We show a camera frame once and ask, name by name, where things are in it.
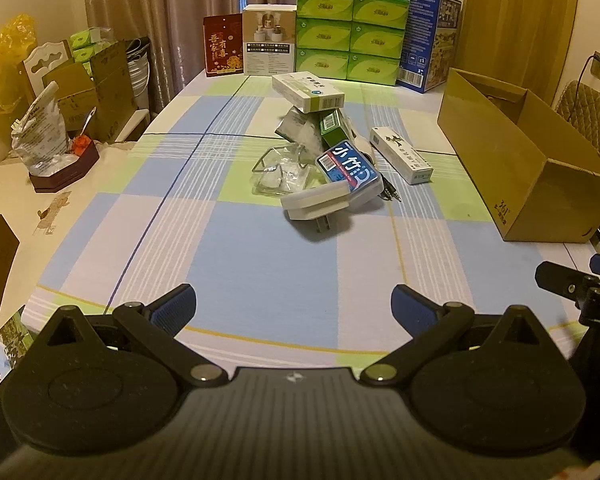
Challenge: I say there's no black audio cable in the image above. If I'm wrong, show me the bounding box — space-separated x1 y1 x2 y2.
377 169 402 203

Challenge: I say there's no white box green plant print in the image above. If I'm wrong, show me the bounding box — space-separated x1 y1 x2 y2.
370 127 434 185

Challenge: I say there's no blue dental floss box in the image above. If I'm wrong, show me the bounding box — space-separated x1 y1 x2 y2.
315 140 384 210

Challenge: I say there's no clear plastic packaging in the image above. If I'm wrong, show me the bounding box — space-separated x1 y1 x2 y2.
251 143 313 196

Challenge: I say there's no green white medicine box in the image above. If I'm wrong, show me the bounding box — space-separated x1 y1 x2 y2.
318 108 353 148

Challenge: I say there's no silver foil bag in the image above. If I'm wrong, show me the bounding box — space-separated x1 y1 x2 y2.
275 106 325 159

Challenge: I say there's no white medicine box blue logo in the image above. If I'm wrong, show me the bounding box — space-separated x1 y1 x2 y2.
272 72 346 114

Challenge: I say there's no beige rice spoon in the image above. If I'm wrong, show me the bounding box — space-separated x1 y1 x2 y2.
341 112 376 165

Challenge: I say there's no brown cardboard box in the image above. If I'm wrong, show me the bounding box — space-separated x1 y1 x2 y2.
438 68 600 243

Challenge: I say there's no quilted chair back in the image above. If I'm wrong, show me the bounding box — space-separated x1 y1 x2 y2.
556 80 600 153

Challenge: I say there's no checked tablecloth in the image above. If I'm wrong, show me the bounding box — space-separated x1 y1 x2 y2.
23 76 593 368

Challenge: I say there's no dark wooden tray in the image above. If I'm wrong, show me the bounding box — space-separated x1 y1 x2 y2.
29 141 99 193

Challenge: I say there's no crumpled foil bag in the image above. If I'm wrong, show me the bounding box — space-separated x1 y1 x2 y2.
12 81 78 177

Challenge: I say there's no brown cardboard boxes pile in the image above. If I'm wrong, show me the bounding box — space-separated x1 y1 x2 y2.
43 41 137 143

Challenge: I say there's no wooden door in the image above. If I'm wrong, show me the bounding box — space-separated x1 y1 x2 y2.
454 0 578 104

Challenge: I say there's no yellow plastic bag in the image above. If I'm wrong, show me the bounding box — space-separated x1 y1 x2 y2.
0 14 38 144

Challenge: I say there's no red gift box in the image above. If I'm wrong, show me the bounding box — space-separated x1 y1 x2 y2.
202 13 244 77

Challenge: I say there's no blue milk carton box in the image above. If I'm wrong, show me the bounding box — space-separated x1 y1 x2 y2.
396 0 462 93

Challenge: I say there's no green tissue box stack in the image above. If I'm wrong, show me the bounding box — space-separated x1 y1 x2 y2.
294 0 411 86

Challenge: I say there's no white humidifier box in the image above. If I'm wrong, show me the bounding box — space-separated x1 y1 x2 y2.
242 3 297 76

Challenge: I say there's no black charger cable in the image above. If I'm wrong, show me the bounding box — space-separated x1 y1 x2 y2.
574 54 600 92

